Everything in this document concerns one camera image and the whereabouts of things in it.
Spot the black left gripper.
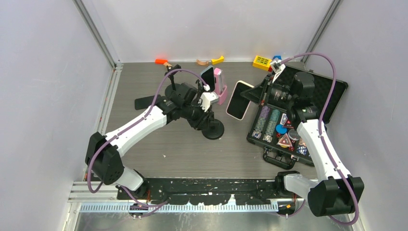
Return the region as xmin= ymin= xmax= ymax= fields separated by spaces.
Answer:
xmin=181 ymin=100 xmax=212 ymax=131

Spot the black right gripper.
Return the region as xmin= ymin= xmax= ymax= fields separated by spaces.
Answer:
xmin=241 ymin=74 xmax=297 ymax=106

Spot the smartphone with cream case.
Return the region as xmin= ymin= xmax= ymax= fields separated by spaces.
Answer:
xmin=226 ymin=80 xmax=254 ymax=120

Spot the black phone stand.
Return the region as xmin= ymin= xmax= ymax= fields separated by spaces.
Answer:
xmin=202 ymin=119 xmax=225 ymax=140
xmin=164 ymin=64 xmax=192 ymax=100

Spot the smartphone with clear case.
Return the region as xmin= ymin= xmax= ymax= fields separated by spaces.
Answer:
xmin=200 ymin=65 xmax=216 ymax=92

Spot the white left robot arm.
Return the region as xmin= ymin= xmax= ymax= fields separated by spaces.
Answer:
xmin=85 ymin=83 xmax=218 ymax=199

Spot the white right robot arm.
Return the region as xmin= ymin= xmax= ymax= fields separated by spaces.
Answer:
xmin=241 ymin=72 xmax=364 ymax=222

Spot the pink wedge stand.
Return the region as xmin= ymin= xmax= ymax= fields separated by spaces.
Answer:
xmin=214 ymin=68 xmax=228 ymax=105

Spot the blue-green poker chip stack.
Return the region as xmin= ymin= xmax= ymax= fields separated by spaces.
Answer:
xmin=265 ymin=109 xmax=280 ymax=136

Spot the yellow toy brick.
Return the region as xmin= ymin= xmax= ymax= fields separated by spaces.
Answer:
xmin=252 ymin=55 xmax=272 ymax=71

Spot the purple poker chip stack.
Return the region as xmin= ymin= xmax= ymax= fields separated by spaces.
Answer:
xmin=255 ymin=106 xmax=270 ymax=132

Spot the black foam-lined case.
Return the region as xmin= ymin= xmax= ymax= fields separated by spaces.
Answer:
xmin=246 ymin=66 xmax=348 ymax=170

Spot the blue round game chip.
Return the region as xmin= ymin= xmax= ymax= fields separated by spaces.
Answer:
xmin=275 ymin=124 xmax=287 ymax=134

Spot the yellow arch block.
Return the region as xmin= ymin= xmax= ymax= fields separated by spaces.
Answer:
xmin=211 ymin=55 xmax=225 ymax=65

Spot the tan arch block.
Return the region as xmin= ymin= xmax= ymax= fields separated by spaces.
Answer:
xmin=196 ymin=59 xmax=209 ymax=66

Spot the red triangle game piece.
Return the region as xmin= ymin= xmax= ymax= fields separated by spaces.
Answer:
xmin=277 ymin=133 xmax=292 ymax=148

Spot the black smartphone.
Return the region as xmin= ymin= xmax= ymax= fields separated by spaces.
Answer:
xmin=134 ymin=95 xmax=154 ymax=110

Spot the orange wooden block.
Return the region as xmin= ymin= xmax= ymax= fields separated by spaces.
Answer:
xmin=155 ymin=59 xmax=168 ymax=64

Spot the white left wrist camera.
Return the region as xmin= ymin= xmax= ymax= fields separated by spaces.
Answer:
xmin=199 ymin=92 xmax=219 ymax=112

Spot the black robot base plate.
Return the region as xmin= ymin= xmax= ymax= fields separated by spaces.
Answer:
xmin=116 ymin=177 xmax=306 ymax=206

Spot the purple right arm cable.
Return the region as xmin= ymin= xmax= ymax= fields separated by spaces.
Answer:
xmin=277 ymin=52 xmax=360 ymax=227

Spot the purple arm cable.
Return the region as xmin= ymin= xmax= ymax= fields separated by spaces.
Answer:
xmin=277 ymin=52 xmax=360 ymax=227
xmin=87 ymin=68 xmax=210 ymax=218

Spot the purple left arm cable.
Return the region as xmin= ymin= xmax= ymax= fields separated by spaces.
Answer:
xmin=87 ymin=68 xmax=210 ymax=218

